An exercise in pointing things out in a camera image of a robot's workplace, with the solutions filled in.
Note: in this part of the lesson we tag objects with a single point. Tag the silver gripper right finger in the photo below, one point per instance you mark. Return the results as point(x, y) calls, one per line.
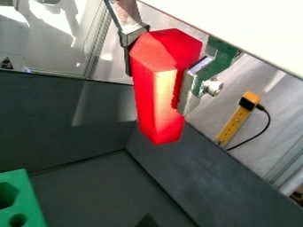
point(200, 76)

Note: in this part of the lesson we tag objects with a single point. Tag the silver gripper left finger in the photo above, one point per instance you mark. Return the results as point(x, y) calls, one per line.
point(126, 15)

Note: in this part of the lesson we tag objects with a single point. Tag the red hexagon prism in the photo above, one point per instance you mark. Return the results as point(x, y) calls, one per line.
point(162, 54)

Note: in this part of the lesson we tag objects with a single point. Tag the yellow sensor bar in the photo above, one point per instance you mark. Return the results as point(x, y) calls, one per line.
point(248, 105)

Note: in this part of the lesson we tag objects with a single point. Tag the green shape sorter block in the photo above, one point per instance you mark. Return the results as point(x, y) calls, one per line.
point(19, 206)

